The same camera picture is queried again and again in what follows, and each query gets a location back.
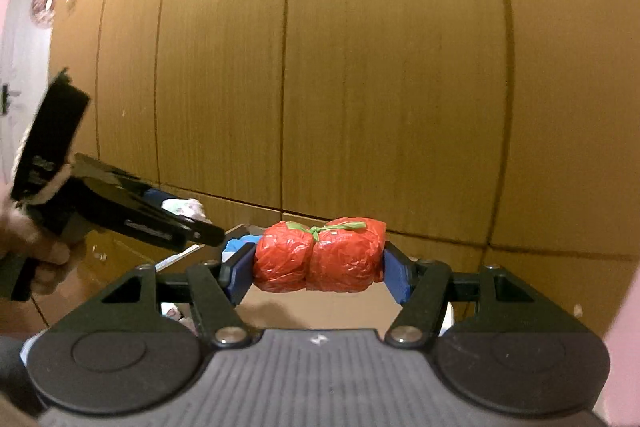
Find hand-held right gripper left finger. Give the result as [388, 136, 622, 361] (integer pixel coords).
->
[102, 243, 261, 349]

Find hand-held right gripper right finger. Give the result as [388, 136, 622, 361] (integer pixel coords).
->
[382, 241, 581, 349]

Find white and mint cloth bundle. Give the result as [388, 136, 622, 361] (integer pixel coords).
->
[161, 197, 207, 222]

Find red plastic bundle green tie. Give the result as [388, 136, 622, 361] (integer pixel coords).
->
[251, 217, 388, 295]

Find cardboard box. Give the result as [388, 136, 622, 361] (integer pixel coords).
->
[154, 223, 456, 334]

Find person's left hand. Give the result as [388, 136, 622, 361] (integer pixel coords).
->
[0, 207, 72, 297]

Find white door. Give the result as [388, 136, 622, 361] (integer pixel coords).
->
[0, 0, 64, 208]

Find wooden wardrobe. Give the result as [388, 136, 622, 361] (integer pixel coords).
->
[45, 0, 640, 338]

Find black door handle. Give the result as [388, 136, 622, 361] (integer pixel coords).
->
[0, 83, 21, 116]

